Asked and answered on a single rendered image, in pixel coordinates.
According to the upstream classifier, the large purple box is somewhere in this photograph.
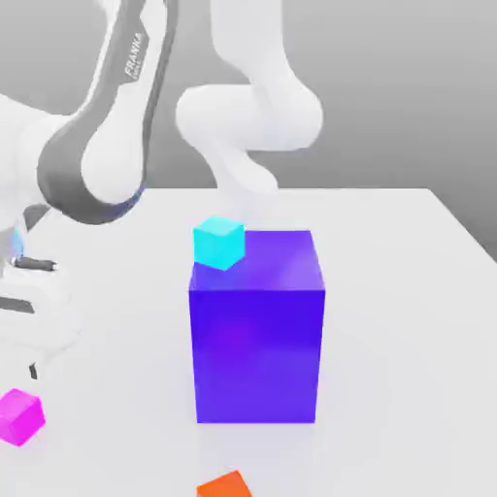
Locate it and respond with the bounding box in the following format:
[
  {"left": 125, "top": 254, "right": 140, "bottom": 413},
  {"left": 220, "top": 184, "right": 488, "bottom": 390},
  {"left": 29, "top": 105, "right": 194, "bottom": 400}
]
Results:
[{"left": 187, "top": 229, "right": 326, "bottom": 425}]

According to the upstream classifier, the small orange cube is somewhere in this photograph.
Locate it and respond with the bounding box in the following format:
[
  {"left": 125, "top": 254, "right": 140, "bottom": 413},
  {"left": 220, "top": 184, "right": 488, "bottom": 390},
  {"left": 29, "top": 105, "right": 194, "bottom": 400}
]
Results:
[{"left": 195, "top": 469, "right": 254, "bottom": 497}]

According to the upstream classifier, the small magenta cube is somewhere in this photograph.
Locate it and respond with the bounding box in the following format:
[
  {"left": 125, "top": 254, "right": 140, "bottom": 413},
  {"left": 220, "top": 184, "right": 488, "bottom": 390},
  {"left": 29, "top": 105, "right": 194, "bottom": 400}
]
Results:
[{"left": 0, "top": 387, "right": 47, "bottom": 448}]

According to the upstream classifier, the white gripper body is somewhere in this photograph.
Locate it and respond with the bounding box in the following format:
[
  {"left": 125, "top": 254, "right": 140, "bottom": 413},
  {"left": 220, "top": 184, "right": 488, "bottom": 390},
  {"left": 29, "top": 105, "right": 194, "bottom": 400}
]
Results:
[{"left": 0, "top": 270, "right": 82, "bottom": 352}]

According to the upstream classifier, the small cyan cube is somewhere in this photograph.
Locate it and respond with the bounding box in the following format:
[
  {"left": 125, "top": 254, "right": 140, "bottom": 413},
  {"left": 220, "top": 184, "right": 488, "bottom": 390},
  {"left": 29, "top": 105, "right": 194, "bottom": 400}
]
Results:
[{"left": 192, "top": 215, "right": 247, "bottom": 272}]

